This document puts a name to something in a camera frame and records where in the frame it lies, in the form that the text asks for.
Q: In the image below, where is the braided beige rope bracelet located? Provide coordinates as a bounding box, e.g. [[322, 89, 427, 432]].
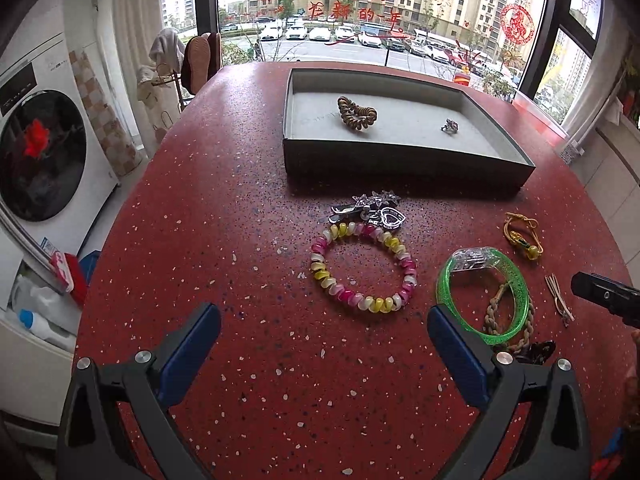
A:
[[482, 282, 536, 356]]

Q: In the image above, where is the grey jewelry tray box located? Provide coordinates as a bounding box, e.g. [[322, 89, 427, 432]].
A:
[[282, 67, 536, 196]]

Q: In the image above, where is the white blue bottle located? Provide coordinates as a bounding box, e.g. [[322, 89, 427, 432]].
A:
[[18, 309, 76, 353]]

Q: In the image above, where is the pink yellow spiral bracelet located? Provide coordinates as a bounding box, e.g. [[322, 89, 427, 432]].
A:
[[309, 221, 419, 314]]

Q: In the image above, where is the green translucent bangle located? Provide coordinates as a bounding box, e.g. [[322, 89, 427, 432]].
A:
[[435, 247, 530, 347]]

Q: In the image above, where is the black claw hair clip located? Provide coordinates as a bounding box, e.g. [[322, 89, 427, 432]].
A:
[[516, 340, 556, 365]]

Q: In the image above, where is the white washing machine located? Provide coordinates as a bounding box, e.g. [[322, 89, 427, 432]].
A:
[[1, 34, 118, 254]]

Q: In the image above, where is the silver star hair clip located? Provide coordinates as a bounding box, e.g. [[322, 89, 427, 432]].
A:
[[329, 191, 400, 228]]

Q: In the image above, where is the brown spiral hair tie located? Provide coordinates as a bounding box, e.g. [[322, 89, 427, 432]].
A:
[[336, 95, 379, 132]]

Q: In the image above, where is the silver heart pendant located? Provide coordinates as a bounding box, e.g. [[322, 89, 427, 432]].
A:
[[380, 207, 406, 231]]

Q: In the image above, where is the brown slipper on rack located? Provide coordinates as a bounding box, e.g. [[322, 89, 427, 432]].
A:
[[181, 32, 222, 96]]

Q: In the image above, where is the thin gold hair pin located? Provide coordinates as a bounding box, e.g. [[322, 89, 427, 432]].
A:
[[544, 274, 575, 327]]

